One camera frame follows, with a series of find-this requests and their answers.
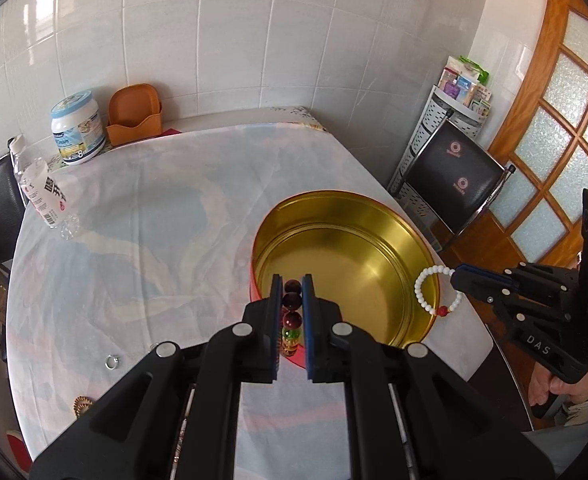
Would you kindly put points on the grey perforated storage rack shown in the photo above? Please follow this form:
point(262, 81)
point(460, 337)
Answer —
point(438, 107)

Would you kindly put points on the round gold red tin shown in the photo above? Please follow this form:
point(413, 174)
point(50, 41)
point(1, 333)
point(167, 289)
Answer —
point(360, 254)

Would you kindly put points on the clear plastic water bottle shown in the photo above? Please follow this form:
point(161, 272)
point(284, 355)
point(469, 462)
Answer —
point(40, 189)

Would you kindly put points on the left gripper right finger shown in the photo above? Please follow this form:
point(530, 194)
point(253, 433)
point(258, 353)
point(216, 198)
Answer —
point(410, 416)

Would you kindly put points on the orange plastic holder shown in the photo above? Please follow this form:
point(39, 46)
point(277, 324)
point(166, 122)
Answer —
point(134, 114)

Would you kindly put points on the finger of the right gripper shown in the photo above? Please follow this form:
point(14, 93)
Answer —
point(480, 284)

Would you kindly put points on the wooden glass panel door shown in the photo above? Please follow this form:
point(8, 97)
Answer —
point(538, 214)

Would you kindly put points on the black chair right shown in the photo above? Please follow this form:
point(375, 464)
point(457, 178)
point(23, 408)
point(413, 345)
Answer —
point(457, 179)

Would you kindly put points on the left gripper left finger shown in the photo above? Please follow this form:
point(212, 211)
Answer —
point(175, 413)

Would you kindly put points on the boxes atop rack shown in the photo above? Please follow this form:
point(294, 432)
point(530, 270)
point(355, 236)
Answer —
point(465, 81)

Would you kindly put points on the person's right hand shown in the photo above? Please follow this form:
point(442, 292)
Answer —
point(543, 383)

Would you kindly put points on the white blue lidded tub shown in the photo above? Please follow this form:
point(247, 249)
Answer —
point(77, 127)

